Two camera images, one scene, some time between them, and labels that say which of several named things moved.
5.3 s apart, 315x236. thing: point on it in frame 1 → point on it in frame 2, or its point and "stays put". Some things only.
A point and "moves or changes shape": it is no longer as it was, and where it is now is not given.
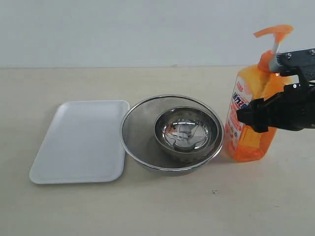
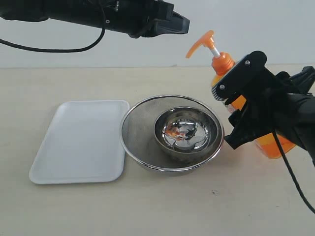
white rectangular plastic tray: [86, 143] stays put
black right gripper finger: [300, 62] → [250, 76]
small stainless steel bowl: [186, 132] stays put
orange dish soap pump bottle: [242, 142] moves or changes shape
